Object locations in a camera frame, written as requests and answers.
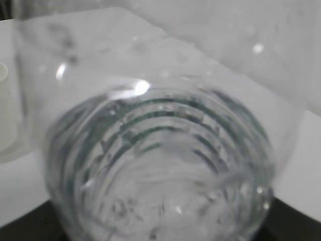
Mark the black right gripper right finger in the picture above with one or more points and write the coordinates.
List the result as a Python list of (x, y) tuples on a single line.
[(285, 223)]

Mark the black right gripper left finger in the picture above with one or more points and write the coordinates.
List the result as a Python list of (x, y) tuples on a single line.
[(40, 224)]

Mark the clear water bottle green label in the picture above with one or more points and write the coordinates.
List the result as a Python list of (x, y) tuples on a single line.
[(162, 120)]

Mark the white paper cup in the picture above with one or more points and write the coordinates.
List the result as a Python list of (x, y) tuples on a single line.
[(14, 141)]

